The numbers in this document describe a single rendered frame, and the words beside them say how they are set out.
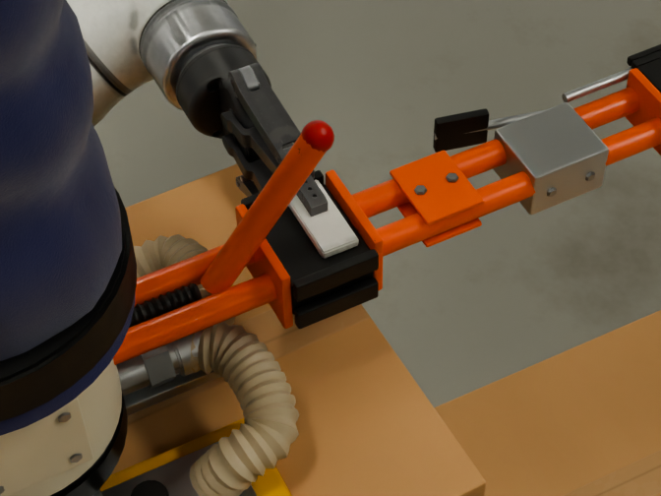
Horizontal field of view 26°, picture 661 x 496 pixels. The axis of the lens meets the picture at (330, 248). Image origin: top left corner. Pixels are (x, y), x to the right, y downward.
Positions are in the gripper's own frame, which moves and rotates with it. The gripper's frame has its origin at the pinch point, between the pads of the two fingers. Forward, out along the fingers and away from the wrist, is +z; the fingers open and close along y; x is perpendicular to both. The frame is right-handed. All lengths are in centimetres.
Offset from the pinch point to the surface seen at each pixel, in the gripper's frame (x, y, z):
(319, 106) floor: -61, 120, -125
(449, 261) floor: -64, 120, -78
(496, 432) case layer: -30, 66, -13
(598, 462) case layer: -39, 66, -4
